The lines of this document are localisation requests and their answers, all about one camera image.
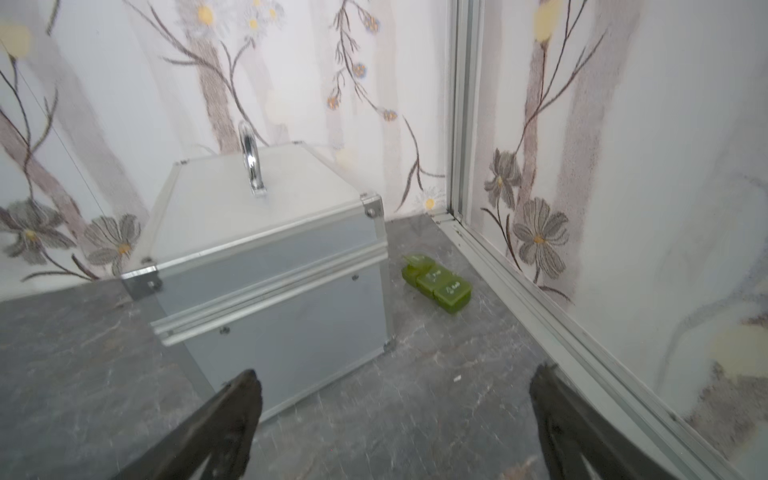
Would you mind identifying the silver aluminium case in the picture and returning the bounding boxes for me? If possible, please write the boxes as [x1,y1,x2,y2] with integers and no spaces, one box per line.
[120,123,395,418]

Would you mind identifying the green small object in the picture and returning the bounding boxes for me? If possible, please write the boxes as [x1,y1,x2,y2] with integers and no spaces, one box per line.
[401,254,473,314]

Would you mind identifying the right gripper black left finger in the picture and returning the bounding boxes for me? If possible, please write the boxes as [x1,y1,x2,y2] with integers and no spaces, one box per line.
[114,369,263,479]

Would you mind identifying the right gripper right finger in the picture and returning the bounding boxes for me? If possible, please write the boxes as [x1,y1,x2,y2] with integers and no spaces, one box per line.
[529,363,673,480]

